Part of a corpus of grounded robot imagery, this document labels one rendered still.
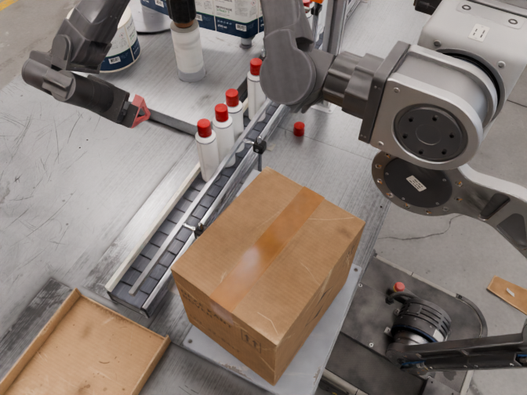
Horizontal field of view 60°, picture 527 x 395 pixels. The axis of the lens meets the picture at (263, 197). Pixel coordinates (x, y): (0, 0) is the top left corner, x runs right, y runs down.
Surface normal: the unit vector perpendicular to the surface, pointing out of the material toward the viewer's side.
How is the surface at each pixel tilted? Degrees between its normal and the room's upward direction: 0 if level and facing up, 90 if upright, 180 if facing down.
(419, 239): 0
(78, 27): 52
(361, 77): 34
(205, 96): 0
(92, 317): 0
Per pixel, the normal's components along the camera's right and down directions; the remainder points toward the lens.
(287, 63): -0.40, 0.16
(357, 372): 0.00, -0.58
